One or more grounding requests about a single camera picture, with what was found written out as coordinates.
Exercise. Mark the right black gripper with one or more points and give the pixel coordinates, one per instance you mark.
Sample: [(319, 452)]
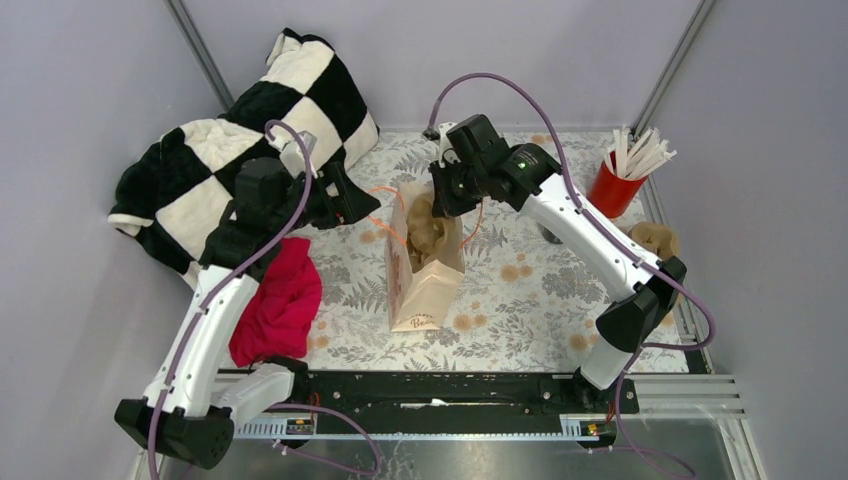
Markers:
[(444, 204)]

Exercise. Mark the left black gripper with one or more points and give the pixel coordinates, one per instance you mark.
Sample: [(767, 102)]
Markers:
[(351, 204)]

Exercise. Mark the single brown cup carrier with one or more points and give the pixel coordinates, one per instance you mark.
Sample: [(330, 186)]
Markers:
[(429, 238)]

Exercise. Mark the peach paper bag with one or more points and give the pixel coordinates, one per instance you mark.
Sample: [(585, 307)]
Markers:
[(417, 301)]

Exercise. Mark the black coffee cup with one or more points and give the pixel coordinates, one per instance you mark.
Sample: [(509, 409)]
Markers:
[(548, 235)]

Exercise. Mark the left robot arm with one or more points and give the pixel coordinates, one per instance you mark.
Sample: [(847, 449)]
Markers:
[(179, 415)]

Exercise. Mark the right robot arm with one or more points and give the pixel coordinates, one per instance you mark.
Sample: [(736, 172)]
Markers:
[(642, 288)]

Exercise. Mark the red cloth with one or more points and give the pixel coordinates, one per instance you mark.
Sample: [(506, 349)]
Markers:
[(278, 319)]

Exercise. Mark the red cup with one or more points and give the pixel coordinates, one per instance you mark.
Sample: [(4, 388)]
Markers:
[(610, 194)]

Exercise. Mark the white paper straws bundle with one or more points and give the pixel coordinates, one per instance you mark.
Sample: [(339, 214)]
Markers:
[(636, 160)]

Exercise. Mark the black white checkered blanket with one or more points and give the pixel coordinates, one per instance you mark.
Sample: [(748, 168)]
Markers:
[(172, 198)]

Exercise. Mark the brown cardboard cup carrier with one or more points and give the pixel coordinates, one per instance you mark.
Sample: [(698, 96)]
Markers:
[(656, 238)]

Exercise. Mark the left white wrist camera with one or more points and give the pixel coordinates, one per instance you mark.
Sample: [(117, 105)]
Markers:
[(292, 156)]

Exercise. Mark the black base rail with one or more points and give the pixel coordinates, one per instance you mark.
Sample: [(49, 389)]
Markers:
[(334, 404)]

